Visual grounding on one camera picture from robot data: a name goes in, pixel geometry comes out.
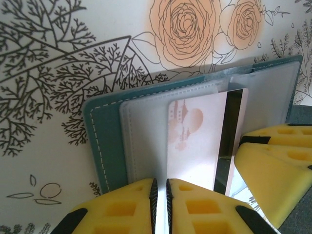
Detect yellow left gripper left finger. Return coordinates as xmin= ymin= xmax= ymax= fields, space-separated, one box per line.
xmin=50 ymin=177 xmax=159 ymax=234

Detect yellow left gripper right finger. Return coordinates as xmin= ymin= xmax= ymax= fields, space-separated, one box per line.
xmin=165 ymin=177 xmax=280 ymax=234

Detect pink castle print credit card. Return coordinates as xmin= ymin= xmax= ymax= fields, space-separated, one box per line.
xmin=166 ymin=87 xmax=250 ymax=197

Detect teal leather card holder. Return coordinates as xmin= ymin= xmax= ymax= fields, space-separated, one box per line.
xmin=82 ymin=55 xmax=304 ymax=195

